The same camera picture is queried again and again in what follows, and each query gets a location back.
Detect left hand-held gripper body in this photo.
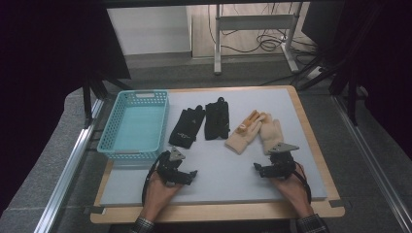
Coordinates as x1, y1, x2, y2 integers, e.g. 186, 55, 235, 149
154, 146, 190, 188

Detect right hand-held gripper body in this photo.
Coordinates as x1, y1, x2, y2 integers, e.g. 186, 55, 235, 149
260, 142, 300, 180

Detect black glove with logo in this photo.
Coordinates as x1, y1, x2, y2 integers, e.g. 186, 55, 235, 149
168, 104, 206, 150

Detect teal plastic basket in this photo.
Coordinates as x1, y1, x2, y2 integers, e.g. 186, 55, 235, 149
96, 89, 170, 162

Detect black glove with loop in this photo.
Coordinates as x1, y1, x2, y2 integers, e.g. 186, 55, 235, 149
204, 96, 231, 141

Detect person's right hand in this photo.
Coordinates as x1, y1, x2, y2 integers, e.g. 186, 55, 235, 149
270, 163, 315, 219

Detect person's left hand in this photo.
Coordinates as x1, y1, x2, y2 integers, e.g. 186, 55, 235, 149
141, 171, 185, 222

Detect grey foam mat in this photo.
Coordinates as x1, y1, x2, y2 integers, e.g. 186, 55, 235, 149
99, 87, 328, 207

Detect plain beige glove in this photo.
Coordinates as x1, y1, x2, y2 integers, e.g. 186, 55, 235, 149
258, 112, 285, 155

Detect beige glove with orange fingers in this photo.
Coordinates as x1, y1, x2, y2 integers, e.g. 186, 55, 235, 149
224, 110, 267, 155

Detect wooden table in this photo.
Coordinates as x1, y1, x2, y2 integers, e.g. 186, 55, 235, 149
89, 84, 346, 225

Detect grey tape piece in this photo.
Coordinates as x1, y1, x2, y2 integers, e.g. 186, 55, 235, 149
84, 205, 107, 216
328, 198, 353, 209

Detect black metal stand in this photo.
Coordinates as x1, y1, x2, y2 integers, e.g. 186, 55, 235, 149
296, 57, 361, 127
82, 72, 132, 128

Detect white power strip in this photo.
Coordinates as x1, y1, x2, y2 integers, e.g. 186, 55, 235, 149
305, 65, 326, 81

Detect white panel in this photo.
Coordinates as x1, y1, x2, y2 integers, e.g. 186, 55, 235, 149
106, 6, 192, 56

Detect black curtain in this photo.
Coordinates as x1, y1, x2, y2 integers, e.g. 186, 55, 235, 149
0, 0, 131, 216
300, 0, 412, 160

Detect left hand-held gripper cable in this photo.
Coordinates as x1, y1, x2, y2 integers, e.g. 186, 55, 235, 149
141, 150, 170, 207

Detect hand-held gripper cable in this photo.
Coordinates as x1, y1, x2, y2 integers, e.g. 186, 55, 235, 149
141, 150, 170, 207
292, 163, 313, 206

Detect right hand-held gripper cable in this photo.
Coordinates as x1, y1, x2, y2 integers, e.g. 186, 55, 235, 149
292, 163, 313, 206

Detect aluminium rail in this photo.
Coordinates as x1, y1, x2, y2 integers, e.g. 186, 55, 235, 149
33, 98, 105, 233
332, 95, 412, 228

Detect black floor cables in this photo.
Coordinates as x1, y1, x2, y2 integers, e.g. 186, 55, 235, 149
207, 3, 320, 56

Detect white metal desk frame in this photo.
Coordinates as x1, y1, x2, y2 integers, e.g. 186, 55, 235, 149
213, 3, 301, 76

